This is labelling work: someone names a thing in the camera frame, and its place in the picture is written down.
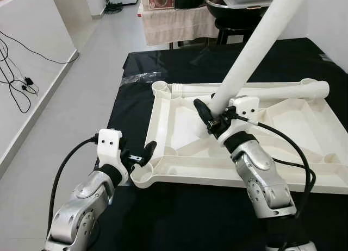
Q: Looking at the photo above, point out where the long black wall cable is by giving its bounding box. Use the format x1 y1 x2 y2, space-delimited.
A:
0 31 80 65

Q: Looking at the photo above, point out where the black round stool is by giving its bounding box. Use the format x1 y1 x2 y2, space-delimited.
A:
215 23 263 45

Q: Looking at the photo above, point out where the looped black wall cable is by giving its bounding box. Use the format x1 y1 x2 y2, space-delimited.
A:
0 39 39 114

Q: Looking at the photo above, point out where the beige fringed table cloth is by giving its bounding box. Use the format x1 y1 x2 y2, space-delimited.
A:
137 0 219 46

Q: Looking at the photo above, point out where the white plastic table top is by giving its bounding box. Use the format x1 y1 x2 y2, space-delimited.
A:
129 80 348 196

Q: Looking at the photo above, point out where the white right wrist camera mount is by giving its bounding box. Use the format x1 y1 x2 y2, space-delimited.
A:
228 95 259 133

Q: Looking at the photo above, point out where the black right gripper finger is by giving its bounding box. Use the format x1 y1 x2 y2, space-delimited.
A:
195 98 214 127

